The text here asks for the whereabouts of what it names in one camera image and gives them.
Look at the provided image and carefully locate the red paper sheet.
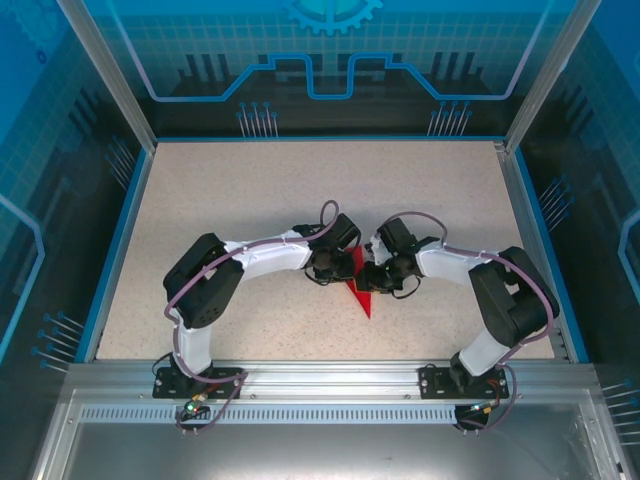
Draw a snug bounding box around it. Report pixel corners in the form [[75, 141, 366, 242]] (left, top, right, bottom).
[[344, 245, 374, 320]]

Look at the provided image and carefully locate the grey sheet metal panel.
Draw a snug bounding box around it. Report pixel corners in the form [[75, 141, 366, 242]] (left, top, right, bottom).
[[29, 389, 629, 480]]

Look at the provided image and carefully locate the blue table border strip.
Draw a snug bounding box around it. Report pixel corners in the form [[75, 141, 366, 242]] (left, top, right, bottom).
[[74, 147, 157, 365], [152, 133, 507, 145], [514, 148, 592, 365]]

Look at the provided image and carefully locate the blue printed panel with gear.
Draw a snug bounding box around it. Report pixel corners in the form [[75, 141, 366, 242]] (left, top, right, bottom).
[[82, 0, 576, 140]]

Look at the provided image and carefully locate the blue printed side panel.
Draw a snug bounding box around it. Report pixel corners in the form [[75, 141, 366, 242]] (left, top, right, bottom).
[[517, 0, 640, 480], [0, 0, 151, 480]]

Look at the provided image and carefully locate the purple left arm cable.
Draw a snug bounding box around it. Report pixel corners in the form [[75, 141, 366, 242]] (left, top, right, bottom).
[[167, 199, 337, 437]]

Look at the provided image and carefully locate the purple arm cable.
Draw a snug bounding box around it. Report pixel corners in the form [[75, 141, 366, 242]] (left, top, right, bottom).
[[384, 210, 560, 436], [167, 199, 337, 437]]

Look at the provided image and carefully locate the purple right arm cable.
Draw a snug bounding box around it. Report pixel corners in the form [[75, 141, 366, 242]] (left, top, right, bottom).
[[384, 210, 560, 436]]

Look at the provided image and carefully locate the wide aluminium frame rail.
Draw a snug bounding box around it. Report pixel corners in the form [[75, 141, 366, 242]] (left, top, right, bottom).
[[67, 360, 599, 399]]

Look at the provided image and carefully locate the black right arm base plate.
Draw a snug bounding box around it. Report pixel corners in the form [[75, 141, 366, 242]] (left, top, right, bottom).
[[418, 364, 511, 400]]

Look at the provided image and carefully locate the slotted grey cable duct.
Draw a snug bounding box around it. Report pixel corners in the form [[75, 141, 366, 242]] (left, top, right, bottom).
[[79, 405, 464, 425]]

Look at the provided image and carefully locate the aluminium side rail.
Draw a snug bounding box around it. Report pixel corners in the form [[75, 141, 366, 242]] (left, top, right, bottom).
[[492, 141, 574, 362]]

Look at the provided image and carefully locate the right arm cable connector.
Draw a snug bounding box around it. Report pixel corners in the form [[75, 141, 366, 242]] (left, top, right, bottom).
[[467, 398, 502, 417]]

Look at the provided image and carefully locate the arm cable connector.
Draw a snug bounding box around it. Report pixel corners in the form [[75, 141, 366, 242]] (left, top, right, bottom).
[[467, 398, 502, 417], [182, 393, 209, 420]]

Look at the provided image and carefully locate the left arm cable connector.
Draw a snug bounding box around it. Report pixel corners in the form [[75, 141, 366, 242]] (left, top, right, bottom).
[[182, 393, 209, 420]]

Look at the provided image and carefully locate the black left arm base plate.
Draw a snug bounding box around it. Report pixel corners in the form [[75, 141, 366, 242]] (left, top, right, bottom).
[[152, 367, 246, 400]]

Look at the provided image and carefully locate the aluminium frame post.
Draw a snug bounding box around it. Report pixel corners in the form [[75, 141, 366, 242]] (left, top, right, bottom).
[[55, 0, 159, 152], [503, 0, 606, 154]]

